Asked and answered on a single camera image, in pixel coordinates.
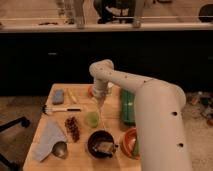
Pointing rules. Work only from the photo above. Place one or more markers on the green vegetable toy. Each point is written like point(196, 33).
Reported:
point(136, 148)

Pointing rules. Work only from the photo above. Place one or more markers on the metal measuring cup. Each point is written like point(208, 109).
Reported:
point(60, 150)

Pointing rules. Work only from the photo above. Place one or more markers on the blue-grey cloth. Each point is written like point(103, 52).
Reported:
point(51, 134)

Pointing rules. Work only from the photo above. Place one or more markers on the blue sponge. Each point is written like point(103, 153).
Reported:
point(58, 97)

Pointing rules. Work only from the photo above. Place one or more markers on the black office chair base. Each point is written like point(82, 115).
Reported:
point(10, 129)

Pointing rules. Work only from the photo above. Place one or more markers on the white dish brush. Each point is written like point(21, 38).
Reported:
point(50, 110)

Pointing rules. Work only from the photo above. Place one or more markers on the green plastic tray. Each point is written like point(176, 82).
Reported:
point(127, 108)

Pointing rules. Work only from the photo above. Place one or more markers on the silver metal fork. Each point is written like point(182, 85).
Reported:
point(101, 113)

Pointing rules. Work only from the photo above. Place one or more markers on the dark cabinet counter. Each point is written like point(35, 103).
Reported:
point(30, 63)

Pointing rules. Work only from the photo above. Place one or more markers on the brown grape bunch toy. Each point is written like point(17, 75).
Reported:
point(72, 128)

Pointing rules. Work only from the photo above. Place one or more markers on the orange tomato toy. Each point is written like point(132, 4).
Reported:
point(89, 92)

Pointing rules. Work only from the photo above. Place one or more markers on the yellow stick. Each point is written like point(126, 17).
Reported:
point(71, 95)

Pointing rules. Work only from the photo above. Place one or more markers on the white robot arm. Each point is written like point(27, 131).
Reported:
point(158, 114)

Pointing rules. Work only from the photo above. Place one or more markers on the orange bowl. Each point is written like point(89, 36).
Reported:
point(127, 143)

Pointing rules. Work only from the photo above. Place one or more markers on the dark brown bowl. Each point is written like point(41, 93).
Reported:
point(94, 140)

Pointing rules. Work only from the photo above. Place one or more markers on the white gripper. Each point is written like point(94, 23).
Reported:
point(99, 89)

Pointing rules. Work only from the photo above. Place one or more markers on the white cup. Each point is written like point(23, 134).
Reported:
point(109, 88)

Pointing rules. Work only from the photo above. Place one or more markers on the sponge in brown bowl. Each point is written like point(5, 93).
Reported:
point(108, 148)

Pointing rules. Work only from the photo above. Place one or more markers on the green plastic cup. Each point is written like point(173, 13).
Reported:
point(92, 119)

